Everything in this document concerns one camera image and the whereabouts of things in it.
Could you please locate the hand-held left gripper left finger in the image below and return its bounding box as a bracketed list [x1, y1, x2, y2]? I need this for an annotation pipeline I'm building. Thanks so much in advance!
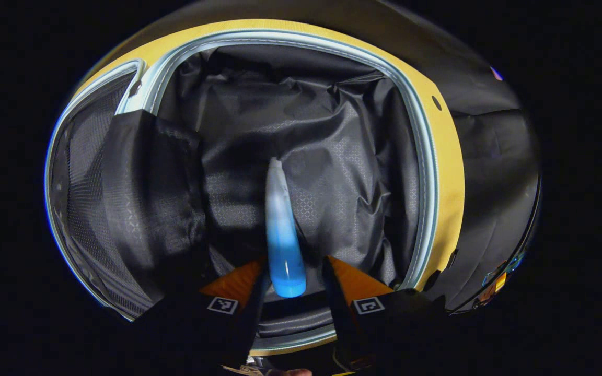
[134, 258, 272, 371]

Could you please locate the light blue small suitcase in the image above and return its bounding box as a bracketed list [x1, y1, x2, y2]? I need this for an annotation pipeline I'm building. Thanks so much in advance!
[44, 28, 441, 352]

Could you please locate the black backdrop cloth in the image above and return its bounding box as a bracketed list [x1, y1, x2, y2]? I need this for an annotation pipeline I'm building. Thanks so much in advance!
[87, 0, 542, 314]

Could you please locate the blue skin care bottle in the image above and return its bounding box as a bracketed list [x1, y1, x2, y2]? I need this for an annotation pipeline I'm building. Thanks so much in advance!
[264, 157, 307, 299]

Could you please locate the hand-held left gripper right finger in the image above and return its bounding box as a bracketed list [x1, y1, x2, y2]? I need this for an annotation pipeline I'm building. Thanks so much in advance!
[321, 255, 449, 370]

